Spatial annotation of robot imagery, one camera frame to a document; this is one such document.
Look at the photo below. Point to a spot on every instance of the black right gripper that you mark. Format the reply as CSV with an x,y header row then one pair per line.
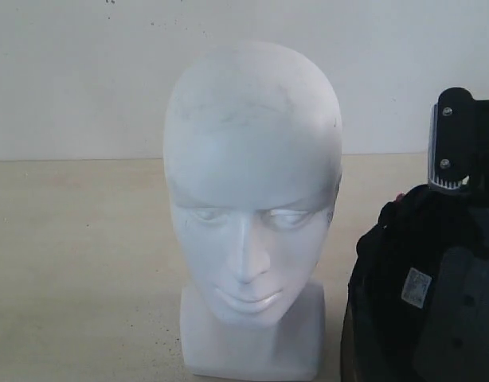
x,y
463,139

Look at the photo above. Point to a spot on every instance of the white mannequin head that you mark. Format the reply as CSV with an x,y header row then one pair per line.
x,y
252,153

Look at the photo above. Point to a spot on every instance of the black helmet with visor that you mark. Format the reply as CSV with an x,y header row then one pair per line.
x,y
418,295

